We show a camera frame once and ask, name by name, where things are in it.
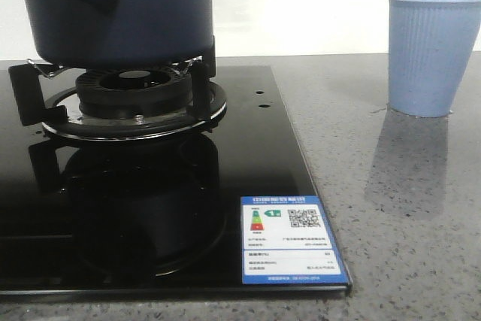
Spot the light blue ribbed plastic cup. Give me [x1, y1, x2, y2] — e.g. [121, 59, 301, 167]
[389, 0, 480, 117]

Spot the dark blue cooking pot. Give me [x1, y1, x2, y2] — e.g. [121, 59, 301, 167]
[25, 0, 214, 69]

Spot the black metal pot support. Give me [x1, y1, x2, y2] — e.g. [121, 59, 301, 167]
[8, 47, 226, 142]

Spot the black glass gas stove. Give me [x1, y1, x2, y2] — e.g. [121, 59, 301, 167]
[1, 66, 352, 301]

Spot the blue white energy label sticker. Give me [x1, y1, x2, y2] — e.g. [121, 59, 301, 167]
[240, 195, 350, 286]

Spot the black round gas burner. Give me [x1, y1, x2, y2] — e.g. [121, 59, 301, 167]
[76, 67, 192, 119]

